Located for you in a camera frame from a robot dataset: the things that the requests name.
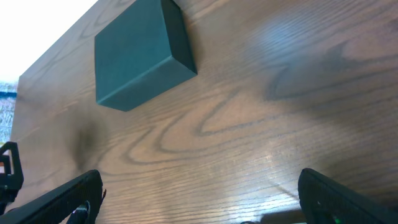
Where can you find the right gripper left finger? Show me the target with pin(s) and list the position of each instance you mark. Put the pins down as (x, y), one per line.
(79, 200)

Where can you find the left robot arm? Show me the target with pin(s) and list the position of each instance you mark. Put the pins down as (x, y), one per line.
(12, 176)

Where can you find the dark green box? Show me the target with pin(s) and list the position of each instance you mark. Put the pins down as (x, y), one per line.
(142, 53)

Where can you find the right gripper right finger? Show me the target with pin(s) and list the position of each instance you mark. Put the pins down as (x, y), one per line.
(324, 200)

